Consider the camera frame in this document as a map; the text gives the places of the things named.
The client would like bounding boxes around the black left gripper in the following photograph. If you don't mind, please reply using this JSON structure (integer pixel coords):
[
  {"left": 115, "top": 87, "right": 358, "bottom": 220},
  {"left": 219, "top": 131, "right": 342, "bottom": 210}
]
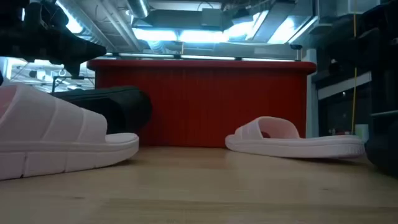
[{"left": 0, "top": 0, "right": 107, "bottom": 78}]

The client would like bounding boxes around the red ribbed plastic bin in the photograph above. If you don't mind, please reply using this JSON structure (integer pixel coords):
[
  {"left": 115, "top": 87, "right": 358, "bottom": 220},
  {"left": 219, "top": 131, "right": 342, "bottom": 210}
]
[{"left": 86, "top": 58, "right": 317, "bottom": 149}]

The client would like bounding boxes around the white building column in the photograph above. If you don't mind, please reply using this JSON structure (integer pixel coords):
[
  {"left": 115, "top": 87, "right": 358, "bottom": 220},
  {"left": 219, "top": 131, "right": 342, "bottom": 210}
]
[{"left": 305, "top": 48, "right": 320, "bottom": 139}]

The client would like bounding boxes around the pale green cup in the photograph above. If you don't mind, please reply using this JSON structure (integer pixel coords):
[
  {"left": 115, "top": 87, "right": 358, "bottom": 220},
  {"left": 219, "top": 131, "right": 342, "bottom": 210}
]
[{"left": 354, "top": 124, "right": 369, "bottom": 142}]

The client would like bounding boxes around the grey ceiling unit box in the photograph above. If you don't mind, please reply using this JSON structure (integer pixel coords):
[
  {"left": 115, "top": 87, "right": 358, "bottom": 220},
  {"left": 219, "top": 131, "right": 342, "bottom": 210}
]
[{"left": 201, "top": 8, "right": 225, "bottom": 30}]

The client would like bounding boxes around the black metal stand frame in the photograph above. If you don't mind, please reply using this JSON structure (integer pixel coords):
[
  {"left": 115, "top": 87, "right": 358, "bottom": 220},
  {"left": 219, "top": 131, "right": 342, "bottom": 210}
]
[{"left": 51, "top": 75, "right": 96, "bottom": 94}]

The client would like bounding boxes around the yellow hanging cable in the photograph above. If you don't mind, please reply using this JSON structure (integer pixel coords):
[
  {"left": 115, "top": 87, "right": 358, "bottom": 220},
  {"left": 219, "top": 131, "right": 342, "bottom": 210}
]
[{"left": 351, "top": 0, "right": 358, "bottom": 135}]

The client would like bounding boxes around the silver spiral ceiling duct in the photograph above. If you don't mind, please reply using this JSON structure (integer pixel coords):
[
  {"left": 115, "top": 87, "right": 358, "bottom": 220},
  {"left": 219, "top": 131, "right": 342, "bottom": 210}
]
[{"left": 126, "top": 0, "right": 150, "bottom": 19}]

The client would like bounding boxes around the horizontal metal rail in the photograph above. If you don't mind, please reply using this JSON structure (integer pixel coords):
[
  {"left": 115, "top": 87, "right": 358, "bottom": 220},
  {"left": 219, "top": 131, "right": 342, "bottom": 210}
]
[{"left": 93, "top": 52, "right": 299, "bottom": 62}]

